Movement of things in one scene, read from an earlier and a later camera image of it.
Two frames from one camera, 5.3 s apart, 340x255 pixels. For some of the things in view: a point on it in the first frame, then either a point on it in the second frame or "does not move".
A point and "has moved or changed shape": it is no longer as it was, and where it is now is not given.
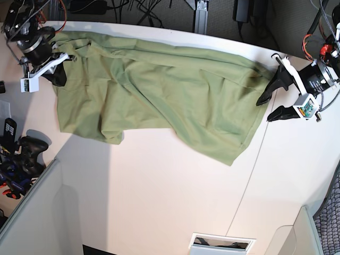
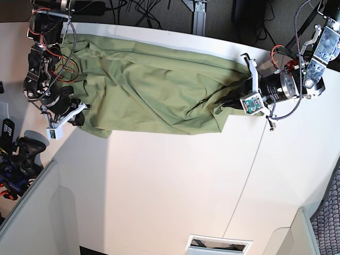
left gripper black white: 38,57 to 59,107
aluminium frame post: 201,18 does not move
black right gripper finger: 282,79 to 232,99
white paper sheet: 5,109 does not move
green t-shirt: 211,103 has moved or changed shape
